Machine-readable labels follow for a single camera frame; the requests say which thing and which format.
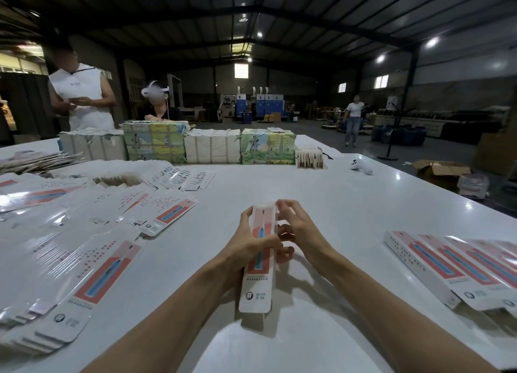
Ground person's left hand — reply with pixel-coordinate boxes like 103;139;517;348
216;207;296;282

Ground person's right hand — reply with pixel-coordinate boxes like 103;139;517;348
275;199;336;277

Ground toothbrush box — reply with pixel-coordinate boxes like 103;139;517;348
238;205;277;315

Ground pile of carton blanks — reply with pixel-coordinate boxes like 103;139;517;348
0;160;215;355

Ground person's right forearm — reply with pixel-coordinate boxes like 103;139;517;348
315;251;498;373

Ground person's left forearm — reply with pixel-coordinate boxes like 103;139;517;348
81;259;239;373

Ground small beige card stack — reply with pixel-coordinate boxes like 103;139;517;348
295;149;325;170

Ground small white object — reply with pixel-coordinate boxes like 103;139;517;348
349;157;374;176

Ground green printed carton bundle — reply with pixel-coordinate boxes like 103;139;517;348
240;128;297;165

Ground row of white cartons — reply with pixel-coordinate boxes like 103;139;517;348
183;128;242;164
58;129;128;162

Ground blue machine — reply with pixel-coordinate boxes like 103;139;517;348
234;94;285;123

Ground black floor stand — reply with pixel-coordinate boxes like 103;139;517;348
378;98;421;162

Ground blue bins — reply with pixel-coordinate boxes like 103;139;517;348
372;125;428;147

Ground green yellow carton bundle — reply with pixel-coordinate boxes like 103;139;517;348
121;120;191;163

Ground open cardboard box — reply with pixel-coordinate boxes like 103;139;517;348
414;159;471;190

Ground white plastic bags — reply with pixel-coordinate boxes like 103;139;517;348
458;173;491;200

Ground white headset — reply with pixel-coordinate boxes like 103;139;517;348
141;80;170;105

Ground tall cardboard box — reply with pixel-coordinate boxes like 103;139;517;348
475;130;517;176

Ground pile of grey flat sheets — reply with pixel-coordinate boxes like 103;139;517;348
0;150;82;176

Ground dark grey cabinet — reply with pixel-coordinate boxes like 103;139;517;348
0;71;53;139

